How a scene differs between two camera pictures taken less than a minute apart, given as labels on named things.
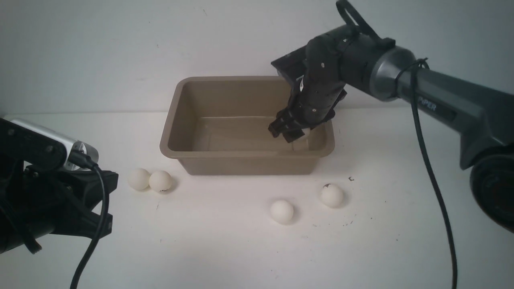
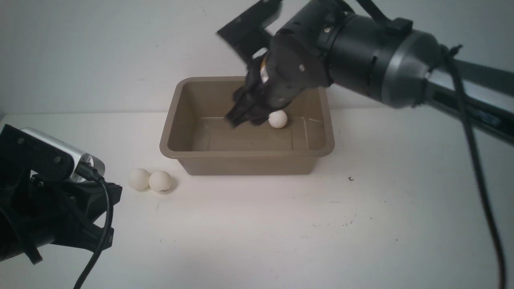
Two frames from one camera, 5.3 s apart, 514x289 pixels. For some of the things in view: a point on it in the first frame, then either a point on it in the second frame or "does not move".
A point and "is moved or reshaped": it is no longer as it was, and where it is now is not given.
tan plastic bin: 219,125 does not move
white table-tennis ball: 282,212 is moved or reshaped
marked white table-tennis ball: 160,181 does not move
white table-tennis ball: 138,179 does not move
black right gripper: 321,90 to 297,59
